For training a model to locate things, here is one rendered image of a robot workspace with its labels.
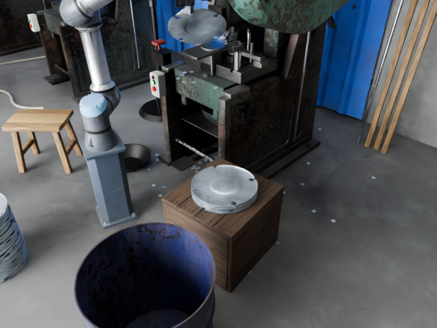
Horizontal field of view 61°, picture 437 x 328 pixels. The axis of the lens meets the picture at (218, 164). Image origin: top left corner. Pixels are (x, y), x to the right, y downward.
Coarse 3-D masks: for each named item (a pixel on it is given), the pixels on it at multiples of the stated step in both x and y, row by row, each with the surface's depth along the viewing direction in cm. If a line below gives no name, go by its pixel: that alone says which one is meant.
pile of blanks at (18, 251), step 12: (12, 216) 164; (0, 228) 155; (12, 228) 163; (0, 240) 156; (12, 240) 163; (24, 240) 177; (0, 252) 158; (12, 252) 164; (24, 252) 173; (0, 264) 161; (12, 264) 166; (24, 264) 173; (0, 276) 164; (12, 276) 168
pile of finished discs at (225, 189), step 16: (208, 176) 166; (224, 176) 165; (240, 176) 166; (192, 192) 157; (208, 192) 157; (224, 192) 156; (240, 192) 157; (256, 192) 157; (208, 208) 152; (224, 208) 149; (240, 208) 151
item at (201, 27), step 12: (180, 12) 169; (204, 12) 170; (216, 12) 171; (168, 24) 177; (180, 24) 178; (192, 24) 179; (204, 24) 180; (216, 24) 179; (180, 36) 188; (192, 36) 189; (204, 36) 189
